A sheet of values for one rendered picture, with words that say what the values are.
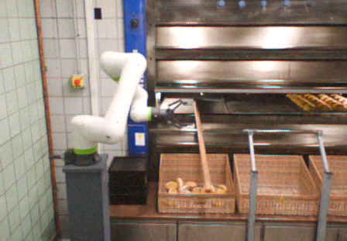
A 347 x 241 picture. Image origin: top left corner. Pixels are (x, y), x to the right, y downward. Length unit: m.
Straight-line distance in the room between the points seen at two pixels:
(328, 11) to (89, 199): 2.15
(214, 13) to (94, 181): 1.57
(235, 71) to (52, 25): 1.45
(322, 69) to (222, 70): 0.77
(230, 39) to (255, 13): 0.26
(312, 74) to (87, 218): 1.97
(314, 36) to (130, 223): 1.95
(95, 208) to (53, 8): 1.62
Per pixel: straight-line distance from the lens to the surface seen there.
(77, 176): 1.93
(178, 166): 2.99
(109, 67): 2.01
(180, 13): 2.82
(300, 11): 2.95
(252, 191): 2.51
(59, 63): 2.99
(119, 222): 2.70
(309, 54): 2.98
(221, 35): 2.83
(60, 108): 3.06
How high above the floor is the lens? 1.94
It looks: 15 degrees down
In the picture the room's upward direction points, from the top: straight up
